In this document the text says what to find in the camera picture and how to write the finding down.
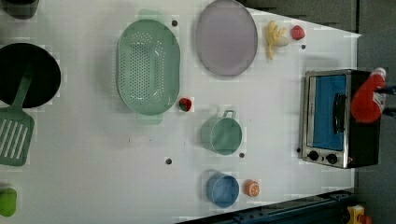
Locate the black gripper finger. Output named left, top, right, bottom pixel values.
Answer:
left=376, top=86, right=396, bottom=94
left=383, top=107, right=396, bottom=116

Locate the red ketchup bottle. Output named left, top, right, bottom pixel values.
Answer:
left=351, top=67, right=387, bottom=123

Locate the black toaster oven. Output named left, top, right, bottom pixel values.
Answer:
left=302, top=69, right=380, bottom=169

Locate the yellow red clamp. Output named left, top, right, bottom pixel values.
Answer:
left=347, top=205, right=373, bottom=224

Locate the red strawberry toy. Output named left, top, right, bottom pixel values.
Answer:
left=291, top=25, right=305, bottom=40

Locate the peeled banana toy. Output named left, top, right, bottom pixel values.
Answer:
left=265, top=21, right=290, bottom=60

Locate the orange slice toy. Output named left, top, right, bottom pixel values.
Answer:
left=244, top=180, right=261, bottom=197

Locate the grey round plate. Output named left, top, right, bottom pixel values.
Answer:
left=195, top=0, right=258, bottom=76

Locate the blue cup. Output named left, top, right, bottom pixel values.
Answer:
left=205, top=173, right=239, bottom=208

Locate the small red green strawberry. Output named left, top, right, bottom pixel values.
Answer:
left=179, top=98, right=192, bottom=112

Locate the green oval colander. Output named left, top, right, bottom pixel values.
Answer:
left=117, top=9, right=180, bottom=125

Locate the green slotted spatula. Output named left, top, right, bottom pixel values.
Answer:
left=0, top=72, right=35, bottom=167

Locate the black round pan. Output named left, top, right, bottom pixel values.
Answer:
left=0, top=42, right=63, bottom=109

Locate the lime green object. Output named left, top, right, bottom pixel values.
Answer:
left=0, top=188, right=18, bottom=217

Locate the blue metal frame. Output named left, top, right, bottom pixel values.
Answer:
left=177, top=190, right=357, bottom=224

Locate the green cup with handle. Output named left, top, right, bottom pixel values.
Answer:
left=201, top=110, right=243, bottom=156

